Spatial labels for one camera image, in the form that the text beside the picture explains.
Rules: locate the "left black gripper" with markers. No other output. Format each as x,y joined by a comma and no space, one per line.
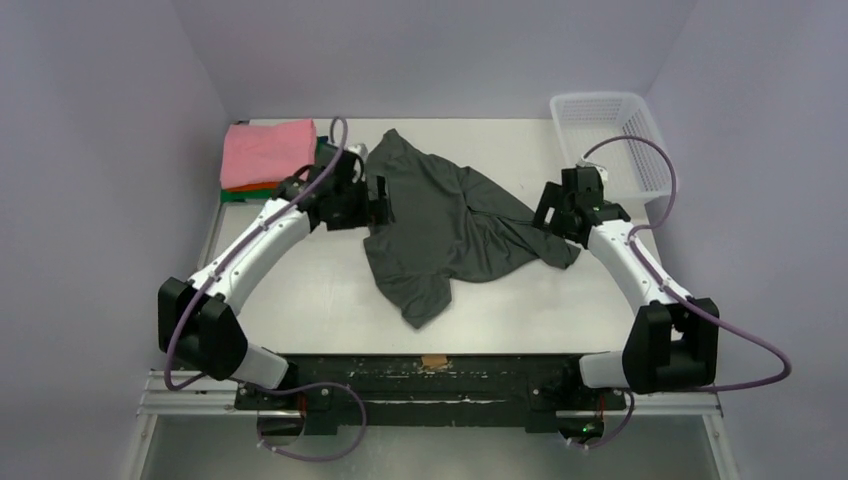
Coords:
373,211

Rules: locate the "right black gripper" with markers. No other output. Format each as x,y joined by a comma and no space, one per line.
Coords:
549,210

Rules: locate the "dark grey t shirt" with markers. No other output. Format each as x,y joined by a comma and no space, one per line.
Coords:
448,223

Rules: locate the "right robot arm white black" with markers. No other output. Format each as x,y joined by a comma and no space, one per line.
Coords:
670,346

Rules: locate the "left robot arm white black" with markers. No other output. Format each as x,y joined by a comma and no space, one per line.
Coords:
197,318

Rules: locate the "white plastic basket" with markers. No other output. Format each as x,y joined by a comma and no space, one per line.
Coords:
599,127

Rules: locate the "orange folded t shirt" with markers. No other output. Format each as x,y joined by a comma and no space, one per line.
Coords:
262,186

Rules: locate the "green folded t shirt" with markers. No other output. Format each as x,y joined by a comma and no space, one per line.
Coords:
242,197

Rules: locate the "pink folded t shirt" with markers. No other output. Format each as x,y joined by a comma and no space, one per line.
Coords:
288,137

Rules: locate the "brown tape piece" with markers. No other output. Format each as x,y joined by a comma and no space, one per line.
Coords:
434,362

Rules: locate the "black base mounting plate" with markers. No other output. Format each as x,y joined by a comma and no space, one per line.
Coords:
532,388

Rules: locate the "aluminium rail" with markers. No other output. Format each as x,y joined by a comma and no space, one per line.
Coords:
211,397

